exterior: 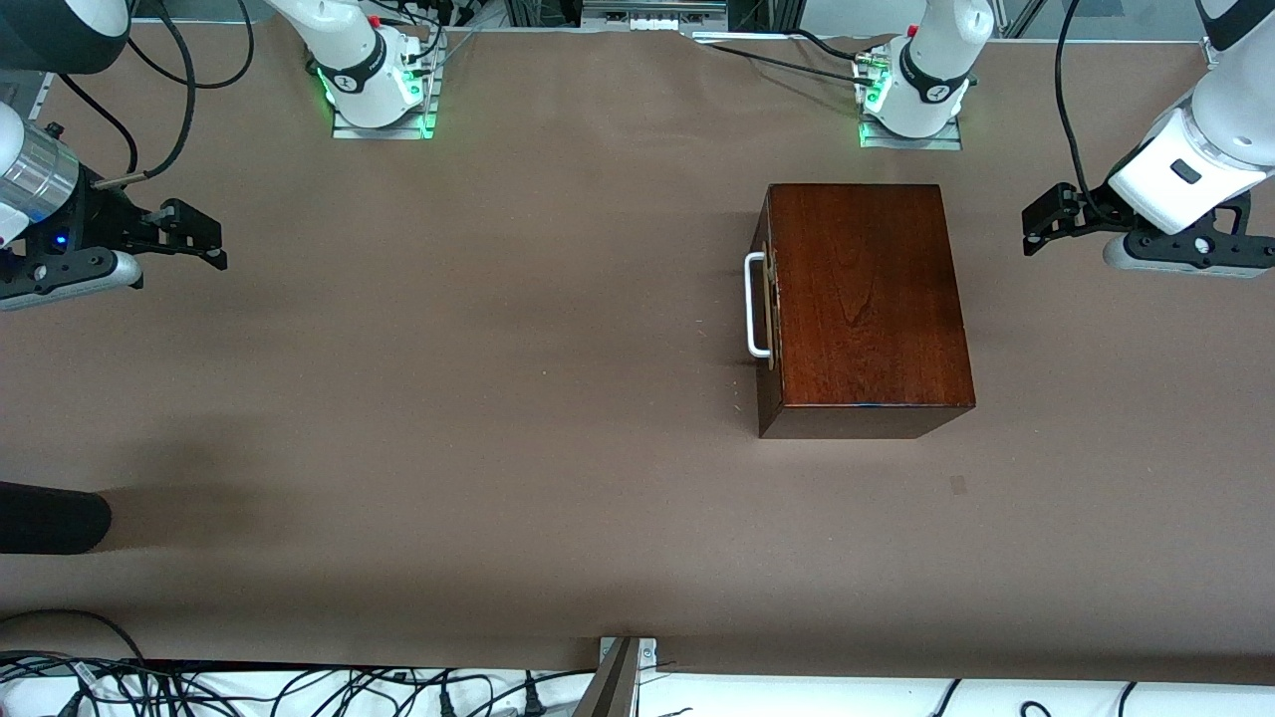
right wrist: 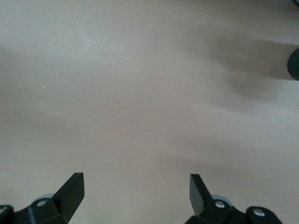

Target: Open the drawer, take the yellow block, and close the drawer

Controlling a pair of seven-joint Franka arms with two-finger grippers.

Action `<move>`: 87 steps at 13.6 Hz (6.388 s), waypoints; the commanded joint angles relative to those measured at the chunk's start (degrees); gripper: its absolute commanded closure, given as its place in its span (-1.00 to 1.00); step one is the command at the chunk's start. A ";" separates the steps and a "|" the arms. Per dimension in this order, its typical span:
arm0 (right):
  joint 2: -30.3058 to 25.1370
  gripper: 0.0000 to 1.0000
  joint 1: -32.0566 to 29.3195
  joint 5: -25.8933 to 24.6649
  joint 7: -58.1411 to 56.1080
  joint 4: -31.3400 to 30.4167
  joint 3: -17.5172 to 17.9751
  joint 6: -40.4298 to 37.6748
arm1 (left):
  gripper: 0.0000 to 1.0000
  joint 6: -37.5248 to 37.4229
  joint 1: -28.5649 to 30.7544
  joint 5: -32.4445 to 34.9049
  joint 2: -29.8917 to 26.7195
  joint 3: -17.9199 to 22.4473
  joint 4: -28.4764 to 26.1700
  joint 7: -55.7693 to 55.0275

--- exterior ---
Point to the aluminium frame piece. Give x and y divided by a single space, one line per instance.
647 15

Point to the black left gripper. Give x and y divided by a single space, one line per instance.
1086 213

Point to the dark angled pole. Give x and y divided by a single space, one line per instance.
608 687

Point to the table cover sheet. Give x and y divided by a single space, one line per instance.
398 398

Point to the aluminium table edge rail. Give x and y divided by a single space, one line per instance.
40 100

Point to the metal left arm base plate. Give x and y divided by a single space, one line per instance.
911 142

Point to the black ribbed cylinder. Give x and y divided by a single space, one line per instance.
50 518

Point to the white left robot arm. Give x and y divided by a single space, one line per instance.
931 60

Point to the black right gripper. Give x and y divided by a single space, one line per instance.
103 217

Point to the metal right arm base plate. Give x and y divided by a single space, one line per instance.
383 132

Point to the silver metal bracket plate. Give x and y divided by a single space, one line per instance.
647 652

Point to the dark wooden cabinet box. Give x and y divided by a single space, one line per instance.
867 299

